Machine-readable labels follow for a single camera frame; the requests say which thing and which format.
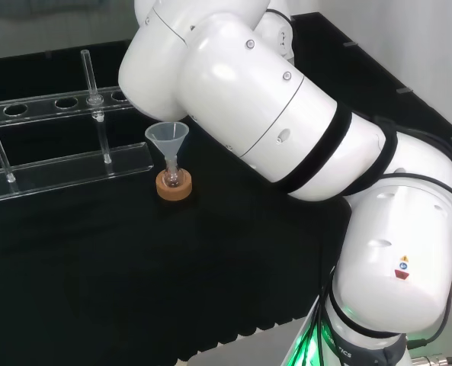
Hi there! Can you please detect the clear acrylic funnel stand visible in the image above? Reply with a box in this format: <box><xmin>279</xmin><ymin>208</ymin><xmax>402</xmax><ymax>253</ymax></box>
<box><xmin>0</xmin><ymin>49</ymin><xmax>155</xmax><ymax>204</ymax></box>

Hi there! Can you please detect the translucent plastic funnel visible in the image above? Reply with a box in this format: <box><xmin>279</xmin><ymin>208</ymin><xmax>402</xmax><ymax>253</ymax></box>
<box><xmin>145</xmin><ymin>121</ymin><xmax>190</xmax><ymax>165</ymax></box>

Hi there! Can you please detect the black bench cloth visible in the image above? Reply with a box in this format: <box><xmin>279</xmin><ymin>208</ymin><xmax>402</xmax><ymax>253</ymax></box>
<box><xmin>0</xmin><ymin>11</ymin><xmax>452</xmax><ymax>362</ymax></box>

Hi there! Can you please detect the cork ring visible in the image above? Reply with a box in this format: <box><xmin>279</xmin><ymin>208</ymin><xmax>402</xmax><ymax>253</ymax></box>
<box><xmin>155</xmin><ymin>169</ymin><xmax>194</xmax><ymax>200</ymax></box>

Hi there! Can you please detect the small round-bottom glass flask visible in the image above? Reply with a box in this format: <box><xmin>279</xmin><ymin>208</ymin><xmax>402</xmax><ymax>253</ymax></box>
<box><xmin>163</xmin><ymin>157</ymin><xmax>184</xmax><ymax>188</ymax></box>

